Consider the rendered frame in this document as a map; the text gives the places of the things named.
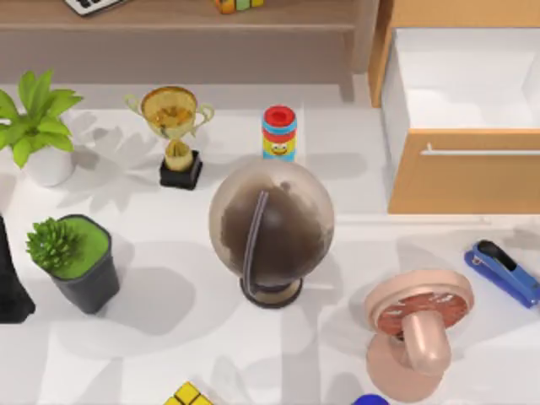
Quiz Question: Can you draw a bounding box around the brown globe on stand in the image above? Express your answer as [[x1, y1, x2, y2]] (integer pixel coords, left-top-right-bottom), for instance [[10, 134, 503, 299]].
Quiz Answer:
[[208, 159, 336, 309]]

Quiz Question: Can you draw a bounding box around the yellow puzzle cube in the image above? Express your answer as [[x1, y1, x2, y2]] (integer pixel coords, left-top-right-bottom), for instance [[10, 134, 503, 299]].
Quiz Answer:
[[163, 381, 214, 405]]

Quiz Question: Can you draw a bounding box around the long metal drawer handle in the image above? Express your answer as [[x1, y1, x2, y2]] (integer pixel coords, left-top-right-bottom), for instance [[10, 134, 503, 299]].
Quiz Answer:
[[420, 143, 540, 157]]

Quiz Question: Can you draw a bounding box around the green plant in black pot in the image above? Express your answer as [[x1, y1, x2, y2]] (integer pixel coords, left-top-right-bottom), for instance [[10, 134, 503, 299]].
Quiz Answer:
[[25, 213, 121, 316]]

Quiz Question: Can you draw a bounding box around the wooden open shelf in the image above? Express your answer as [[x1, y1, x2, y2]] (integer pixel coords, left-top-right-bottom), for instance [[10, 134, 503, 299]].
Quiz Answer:
[[0, 0, 381, 102]]

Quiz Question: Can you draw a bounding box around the blue stapler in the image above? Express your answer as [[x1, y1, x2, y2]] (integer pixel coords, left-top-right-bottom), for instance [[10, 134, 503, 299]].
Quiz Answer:
[[464, 239, 540, 310]]

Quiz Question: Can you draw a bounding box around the leafy plant in white pot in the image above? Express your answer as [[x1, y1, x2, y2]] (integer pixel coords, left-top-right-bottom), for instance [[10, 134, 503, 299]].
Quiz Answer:
[[0, 69, 84, 188]]

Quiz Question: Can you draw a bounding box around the white open drawer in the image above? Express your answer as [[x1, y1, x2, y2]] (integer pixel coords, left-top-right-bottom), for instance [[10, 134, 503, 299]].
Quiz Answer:
[[381, 27, 540, 208]]

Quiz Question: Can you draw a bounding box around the multicoloured puzzle cube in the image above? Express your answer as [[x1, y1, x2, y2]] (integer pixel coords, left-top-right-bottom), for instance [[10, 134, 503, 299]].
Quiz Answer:
[[213, 0, 266, 15]]

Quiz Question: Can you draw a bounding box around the blue round object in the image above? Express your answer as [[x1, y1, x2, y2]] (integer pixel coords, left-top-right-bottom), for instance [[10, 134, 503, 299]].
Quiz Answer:
[[350, 393, 387, 405]]

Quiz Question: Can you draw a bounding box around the gold trophy with black base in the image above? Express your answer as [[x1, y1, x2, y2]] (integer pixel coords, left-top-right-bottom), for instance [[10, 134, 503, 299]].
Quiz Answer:
[[123, 85, 215, 191]]

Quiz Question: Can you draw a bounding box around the pink desk fan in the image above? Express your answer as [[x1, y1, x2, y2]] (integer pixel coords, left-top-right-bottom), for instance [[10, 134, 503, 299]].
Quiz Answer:
[[364, 269, 475, 405]]

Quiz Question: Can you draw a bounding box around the pale wooden drawer front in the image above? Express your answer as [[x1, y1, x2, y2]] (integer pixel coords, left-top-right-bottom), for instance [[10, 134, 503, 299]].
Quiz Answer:
[[387, 127, 540, 215]]

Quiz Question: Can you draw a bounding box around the white calculator with black keys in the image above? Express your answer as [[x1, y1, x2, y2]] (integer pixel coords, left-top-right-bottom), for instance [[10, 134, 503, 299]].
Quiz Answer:
[[62, 0, 132, 19]]

